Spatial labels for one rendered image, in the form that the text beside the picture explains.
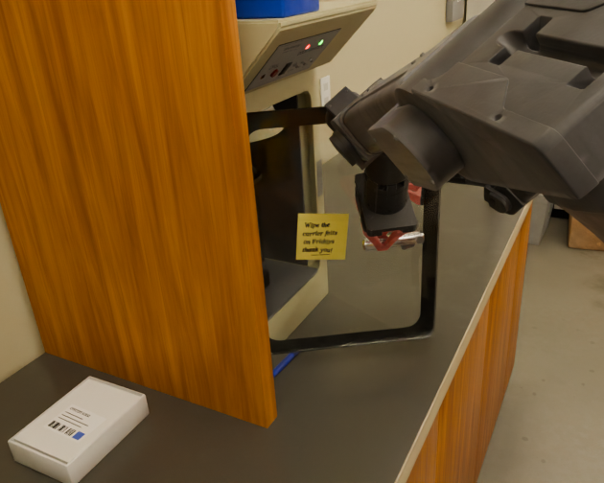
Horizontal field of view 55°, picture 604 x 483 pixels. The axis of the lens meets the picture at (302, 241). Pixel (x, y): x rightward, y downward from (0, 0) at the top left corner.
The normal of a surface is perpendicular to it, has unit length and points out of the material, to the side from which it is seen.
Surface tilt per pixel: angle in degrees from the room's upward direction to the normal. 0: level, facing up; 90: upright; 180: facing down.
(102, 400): 0
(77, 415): 0
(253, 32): 90
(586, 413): 0
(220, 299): 90
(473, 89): 36
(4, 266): 90
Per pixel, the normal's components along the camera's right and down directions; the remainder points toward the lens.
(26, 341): 0.88, 0.15
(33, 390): -0.06, -0.90
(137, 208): -0.47, 0.40
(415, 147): -0.11, 0.00
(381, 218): -0.05, -0.61
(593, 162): 0.04, 0.16
